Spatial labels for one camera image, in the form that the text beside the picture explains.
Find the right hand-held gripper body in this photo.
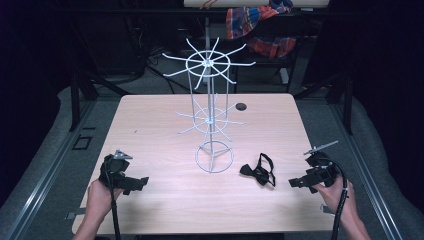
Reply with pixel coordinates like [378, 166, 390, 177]
[298, 140, 340, 191]

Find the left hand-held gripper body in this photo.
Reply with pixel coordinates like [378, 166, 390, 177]
[98, 149, 144, 192]

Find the black bow tie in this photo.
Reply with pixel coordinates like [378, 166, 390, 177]
[239, 152, 277, 188]

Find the white wire hook rack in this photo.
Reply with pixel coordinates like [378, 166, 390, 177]
[162, 36, 257, 175]

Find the person's right hand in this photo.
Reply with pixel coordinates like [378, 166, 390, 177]
[312, 174, 355, 216]

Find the person's left hand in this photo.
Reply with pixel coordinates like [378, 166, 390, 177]
[86, 178, 125, 218]

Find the black metal stand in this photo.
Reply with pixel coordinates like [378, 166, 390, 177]
[68, 74, 99, 133]
[328, 74, 355, 136]

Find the plaid cloth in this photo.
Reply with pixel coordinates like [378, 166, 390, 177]
[225, 0, 298, 60]

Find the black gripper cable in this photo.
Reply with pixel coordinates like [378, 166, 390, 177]
[328, 159, 350, 240]
[103, 156, 123, 240]

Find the aluminium floor rail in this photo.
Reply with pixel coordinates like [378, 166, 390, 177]
[328, 101, 403, 240]
[4, 99, 98, 240]

